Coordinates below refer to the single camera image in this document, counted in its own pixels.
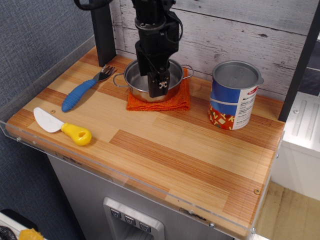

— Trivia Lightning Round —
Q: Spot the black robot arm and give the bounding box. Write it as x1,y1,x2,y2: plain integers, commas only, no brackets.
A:
132,0,183,98

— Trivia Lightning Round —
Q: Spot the grey dispenser button panel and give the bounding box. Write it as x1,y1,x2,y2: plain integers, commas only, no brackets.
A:
103,197,165,240

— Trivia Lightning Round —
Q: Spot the stainless steel pot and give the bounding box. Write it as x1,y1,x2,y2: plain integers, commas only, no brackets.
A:
113,58,194,103

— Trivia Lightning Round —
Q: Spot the yellow handled white toy knife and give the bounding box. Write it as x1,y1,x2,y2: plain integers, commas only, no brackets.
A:
33,107,92,146

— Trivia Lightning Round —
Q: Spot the blue labelled food can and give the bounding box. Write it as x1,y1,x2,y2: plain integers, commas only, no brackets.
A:
208,60,264,131

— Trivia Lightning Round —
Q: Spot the black braided cable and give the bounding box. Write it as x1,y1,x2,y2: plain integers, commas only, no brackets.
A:
72,0,113,11

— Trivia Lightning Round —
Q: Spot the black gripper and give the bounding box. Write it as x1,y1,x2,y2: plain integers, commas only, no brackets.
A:
134,11,181,98

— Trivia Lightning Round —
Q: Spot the blue handled metal fork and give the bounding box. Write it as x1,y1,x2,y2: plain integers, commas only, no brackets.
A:
61,65,116,113

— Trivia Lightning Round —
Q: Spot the black left frame post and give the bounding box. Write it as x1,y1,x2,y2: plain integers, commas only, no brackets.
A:
91,4,116,67

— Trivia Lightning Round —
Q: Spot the white ridged plastic box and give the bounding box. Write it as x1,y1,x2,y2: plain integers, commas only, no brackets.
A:
271,92,320,200

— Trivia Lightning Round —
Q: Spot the silver toy fridge cabinet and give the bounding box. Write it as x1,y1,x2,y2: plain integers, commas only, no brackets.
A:
48,155,232,240

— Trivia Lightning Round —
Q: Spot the black frame post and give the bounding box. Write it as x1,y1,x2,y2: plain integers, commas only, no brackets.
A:
91,4,116,67
278,1,320,122

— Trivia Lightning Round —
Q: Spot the yellow object at corner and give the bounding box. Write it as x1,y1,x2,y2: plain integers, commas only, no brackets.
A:
18,228,45,240

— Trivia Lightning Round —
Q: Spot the black right frame post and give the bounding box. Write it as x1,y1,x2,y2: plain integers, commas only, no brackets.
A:
278,1,320,122

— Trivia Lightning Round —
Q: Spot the orange knitted cloth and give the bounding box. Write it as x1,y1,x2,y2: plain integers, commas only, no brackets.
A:
126,78,191,112

